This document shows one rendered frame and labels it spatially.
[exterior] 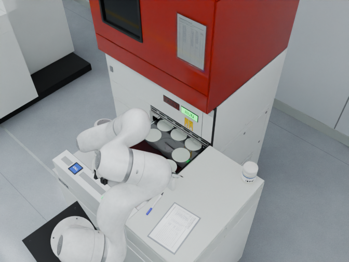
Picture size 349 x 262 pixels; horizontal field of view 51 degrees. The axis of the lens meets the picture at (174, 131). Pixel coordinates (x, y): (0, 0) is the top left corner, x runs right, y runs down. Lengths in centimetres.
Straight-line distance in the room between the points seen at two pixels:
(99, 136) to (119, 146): 33
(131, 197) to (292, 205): 204
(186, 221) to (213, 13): 90
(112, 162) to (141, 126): 15
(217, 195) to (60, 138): 199
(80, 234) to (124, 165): 37
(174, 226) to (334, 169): 193
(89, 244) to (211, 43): 87
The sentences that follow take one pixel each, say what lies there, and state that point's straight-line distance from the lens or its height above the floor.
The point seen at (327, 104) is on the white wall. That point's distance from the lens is 336.
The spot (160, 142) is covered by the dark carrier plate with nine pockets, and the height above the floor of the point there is 90.
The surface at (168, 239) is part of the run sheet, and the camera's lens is 164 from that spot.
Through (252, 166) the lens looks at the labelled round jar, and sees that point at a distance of 177.
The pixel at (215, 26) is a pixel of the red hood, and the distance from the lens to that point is 144.
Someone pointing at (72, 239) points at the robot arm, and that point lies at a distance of 126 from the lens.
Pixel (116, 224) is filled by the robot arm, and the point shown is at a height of 143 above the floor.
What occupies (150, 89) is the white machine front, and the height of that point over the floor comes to 110.
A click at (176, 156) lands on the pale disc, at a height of 90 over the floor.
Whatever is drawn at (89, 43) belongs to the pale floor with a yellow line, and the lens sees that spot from 450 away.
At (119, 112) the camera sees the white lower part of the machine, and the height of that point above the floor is 70.
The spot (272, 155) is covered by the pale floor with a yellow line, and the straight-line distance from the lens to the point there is 323.
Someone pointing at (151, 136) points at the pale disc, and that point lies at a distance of 208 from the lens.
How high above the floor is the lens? 245
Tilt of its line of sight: 48 degrees down
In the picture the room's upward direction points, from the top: 1 degrees counter-clockwise
